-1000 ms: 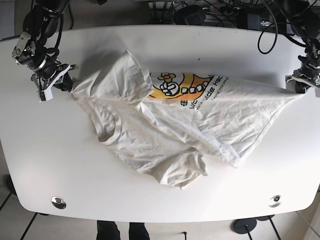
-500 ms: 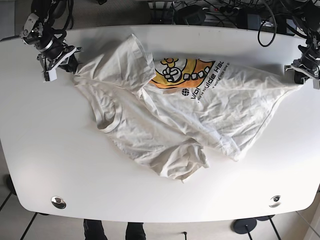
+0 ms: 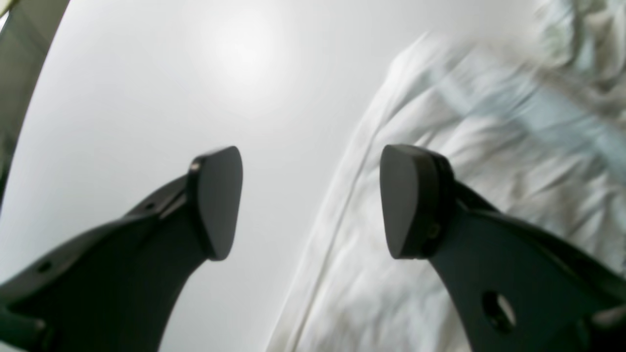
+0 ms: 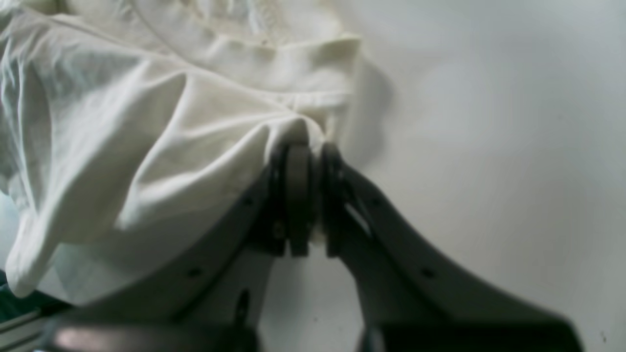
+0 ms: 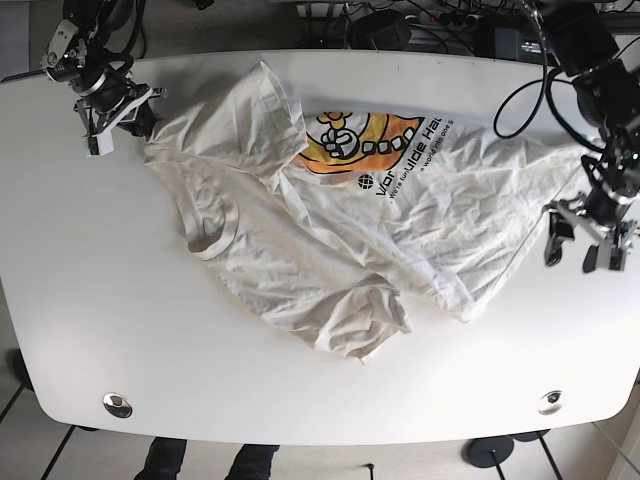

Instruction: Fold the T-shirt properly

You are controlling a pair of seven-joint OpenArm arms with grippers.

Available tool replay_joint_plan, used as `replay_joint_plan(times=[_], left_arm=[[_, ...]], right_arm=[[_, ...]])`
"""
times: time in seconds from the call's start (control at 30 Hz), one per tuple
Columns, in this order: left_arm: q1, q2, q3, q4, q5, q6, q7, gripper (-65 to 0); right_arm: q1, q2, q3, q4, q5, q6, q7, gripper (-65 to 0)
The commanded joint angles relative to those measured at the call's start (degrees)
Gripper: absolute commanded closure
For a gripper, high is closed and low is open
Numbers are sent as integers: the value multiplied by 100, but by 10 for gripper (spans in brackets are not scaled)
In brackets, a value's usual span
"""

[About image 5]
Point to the black round stand base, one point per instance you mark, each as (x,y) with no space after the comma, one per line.
(488,452)

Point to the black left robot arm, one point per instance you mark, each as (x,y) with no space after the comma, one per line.
(608,99)

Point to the silver table grommet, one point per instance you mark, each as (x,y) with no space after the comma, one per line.
(550,403)
(117,406)

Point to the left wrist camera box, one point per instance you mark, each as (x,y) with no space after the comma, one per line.
(617,258)

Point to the right silver table grommet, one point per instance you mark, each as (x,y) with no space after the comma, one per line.
(550,403)

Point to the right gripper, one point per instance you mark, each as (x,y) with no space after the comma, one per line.
(123,107)

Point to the white printed T-shirt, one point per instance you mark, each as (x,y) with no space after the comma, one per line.
(319,224)

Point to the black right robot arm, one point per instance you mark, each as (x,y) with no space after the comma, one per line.
(91,52)

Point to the black power adapter box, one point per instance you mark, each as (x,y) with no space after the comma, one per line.
(381,30)

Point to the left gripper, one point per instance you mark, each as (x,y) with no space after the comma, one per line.
(600,216)

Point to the black trousers of person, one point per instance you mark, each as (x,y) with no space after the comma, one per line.
(170,458)

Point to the left silver table grommet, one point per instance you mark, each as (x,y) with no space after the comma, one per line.
(117,406)

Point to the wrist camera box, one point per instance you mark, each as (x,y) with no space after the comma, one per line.
(617,258)
(100,144)

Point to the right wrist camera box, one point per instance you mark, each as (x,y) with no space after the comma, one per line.
(100,144)

